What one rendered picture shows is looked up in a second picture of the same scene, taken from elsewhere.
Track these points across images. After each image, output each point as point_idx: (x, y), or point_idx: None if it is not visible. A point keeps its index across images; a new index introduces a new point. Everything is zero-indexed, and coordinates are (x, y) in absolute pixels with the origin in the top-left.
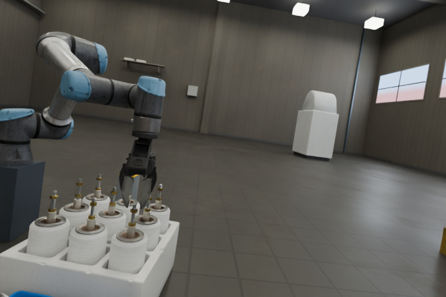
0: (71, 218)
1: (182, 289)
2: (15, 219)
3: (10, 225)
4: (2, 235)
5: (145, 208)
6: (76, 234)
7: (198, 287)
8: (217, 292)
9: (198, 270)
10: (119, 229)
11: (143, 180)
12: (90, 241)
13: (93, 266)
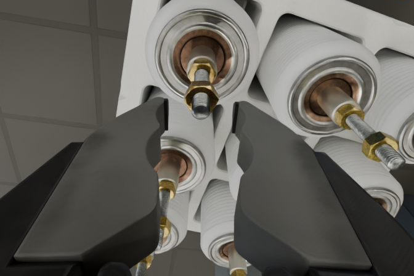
0: (369, 170)
1: (105, 88)
2: (411, 228)
3: (413, 216)
4: (409, 201)
5: (170, 193)
6: (369, 60)
7: (77, 93)
8: (39, 79)
9: (82, 137)
10: (238, 146)
11: (140, 230)
12: (320, 40)
13: (283, 9)
